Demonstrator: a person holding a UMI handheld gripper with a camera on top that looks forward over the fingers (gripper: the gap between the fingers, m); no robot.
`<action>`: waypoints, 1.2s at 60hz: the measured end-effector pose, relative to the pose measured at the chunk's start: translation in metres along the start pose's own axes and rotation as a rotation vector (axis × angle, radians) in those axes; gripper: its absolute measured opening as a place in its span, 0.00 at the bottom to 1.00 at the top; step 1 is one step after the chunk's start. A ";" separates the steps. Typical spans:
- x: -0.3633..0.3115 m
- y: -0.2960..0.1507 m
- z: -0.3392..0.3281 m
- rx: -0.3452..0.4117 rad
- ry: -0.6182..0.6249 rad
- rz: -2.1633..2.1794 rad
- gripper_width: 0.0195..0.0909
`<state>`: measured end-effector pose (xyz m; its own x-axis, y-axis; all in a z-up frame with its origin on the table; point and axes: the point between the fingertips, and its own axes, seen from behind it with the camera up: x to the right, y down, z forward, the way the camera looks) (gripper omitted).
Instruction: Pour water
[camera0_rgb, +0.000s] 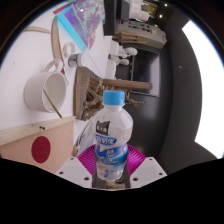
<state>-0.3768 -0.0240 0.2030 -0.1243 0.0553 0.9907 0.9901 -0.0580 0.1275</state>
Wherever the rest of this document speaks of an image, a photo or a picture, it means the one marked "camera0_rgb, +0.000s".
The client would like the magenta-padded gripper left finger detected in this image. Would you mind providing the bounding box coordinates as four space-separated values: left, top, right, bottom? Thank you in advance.
54 143 99 189

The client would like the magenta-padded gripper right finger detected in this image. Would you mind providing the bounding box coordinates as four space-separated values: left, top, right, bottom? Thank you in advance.
125 143 168 189

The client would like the white blue-capped drink bottle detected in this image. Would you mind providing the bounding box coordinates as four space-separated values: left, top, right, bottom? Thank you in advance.
91 89 134 183

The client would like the open grey newspaper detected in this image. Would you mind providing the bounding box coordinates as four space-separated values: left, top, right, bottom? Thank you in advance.
75 119 98 156

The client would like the flat round red coaster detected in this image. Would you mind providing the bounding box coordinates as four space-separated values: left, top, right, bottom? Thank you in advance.
31 135 52 164

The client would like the thin wooden stick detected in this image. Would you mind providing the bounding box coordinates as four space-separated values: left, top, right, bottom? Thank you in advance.
42 88 64 119

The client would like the golden rock sculpture on board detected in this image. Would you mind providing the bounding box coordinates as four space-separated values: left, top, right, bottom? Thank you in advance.
73 65 154 122

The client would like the white ceramic mug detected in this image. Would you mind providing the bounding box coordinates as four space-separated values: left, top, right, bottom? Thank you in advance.
23 59 68 114

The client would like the long bright ceiling light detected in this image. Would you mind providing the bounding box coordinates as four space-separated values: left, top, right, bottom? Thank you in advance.
181 19 224 160

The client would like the small lidded jar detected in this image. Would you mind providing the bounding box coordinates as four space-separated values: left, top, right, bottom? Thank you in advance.
67 52 88 69

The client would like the white plaster bust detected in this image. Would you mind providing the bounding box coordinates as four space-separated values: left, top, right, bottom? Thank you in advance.
108 41 138 68

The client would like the white tall cabinet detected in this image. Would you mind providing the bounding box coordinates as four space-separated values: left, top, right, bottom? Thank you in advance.
114 21 168 51

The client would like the colourful purple blue book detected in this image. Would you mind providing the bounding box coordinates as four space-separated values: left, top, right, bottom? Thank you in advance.
53 0 104 51

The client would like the stack of black boxes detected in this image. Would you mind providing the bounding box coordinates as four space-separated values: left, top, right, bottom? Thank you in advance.
102 0 134 37

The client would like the black wall screen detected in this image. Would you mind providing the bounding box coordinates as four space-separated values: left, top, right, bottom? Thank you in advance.
131 49 161 98

